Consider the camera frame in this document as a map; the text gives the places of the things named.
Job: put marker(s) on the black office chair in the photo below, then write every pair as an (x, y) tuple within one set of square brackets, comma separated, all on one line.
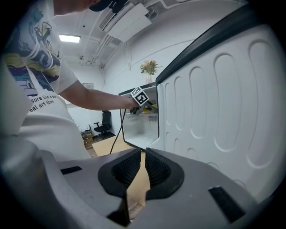
[(105, 125)]

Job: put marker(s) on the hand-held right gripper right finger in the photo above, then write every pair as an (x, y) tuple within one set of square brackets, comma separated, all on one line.
[(190, 201)]

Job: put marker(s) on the black head-mounted camera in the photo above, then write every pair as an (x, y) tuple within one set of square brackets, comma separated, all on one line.
[(105, 5)]

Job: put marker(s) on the white ceiling air conditioner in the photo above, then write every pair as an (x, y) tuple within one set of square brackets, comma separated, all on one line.
[(131, 24)]

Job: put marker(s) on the pink flower bouquet vase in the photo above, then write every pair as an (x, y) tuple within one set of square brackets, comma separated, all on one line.
[(149, 68)]

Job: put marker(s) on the person's left forearm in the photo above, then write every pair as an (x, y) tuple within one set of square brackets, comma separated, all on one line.
[(107, 100)]

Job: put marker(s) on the black mini fridge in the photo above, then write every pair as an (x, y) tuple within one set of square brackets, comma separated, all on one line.
[(223, 111)]

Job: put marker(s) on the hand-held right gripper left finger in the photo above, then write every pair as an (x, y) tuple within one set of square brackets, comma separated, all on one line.
[(89, 183)]

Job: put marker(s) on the white printed t-shirt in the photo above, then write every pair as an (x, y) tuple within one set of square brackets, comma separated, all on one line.
[(49, 125)]

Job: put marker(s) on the person's face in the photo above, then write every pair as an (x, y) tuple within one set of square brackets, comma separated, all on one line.
[(71, 6)]

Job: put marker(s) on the ceiling light panel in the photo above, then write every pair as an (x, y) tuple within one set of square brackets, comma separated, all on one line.
[(69, 38)]

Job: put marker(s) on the brown cardboard box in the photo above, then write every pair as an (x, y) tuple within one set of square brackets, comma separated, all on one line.
[(87, 138)]

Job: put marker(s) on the light wooden table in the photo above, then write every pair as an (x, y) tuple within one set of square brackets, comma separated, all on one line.
[(105, 146)]

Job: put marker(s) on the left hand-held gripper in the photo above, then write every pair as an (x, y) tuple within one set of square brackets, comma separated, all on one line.
[(139, 96)]

